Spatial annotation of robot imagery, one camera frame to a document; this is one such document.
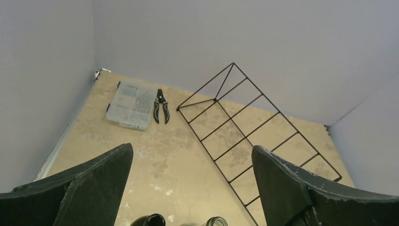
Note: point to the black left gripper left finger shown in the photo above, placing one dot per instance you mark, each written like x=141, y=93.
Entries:
x=88, y=194

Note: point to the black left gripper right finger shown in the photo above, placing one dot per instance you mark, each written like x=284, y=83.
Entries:
x=293, y=196

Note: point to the green wine bottle white label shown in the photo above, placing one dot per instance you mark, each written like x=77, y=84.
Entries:
x=155, y=219

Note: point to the clear empty glass bottle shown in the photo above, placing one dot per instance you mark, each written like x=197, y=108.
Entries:
x=216, y=221

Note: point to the clear plastic screw organizer box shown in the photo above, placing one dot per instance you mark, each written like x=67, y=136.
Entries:
x=132, y=104

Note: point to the black grey pliers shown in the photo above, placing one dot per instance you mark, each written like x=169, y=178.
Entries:
x=160, y=103

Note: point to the black wire wine rack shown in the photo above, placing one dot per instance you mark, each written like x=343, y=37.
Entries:
x=229, y=115

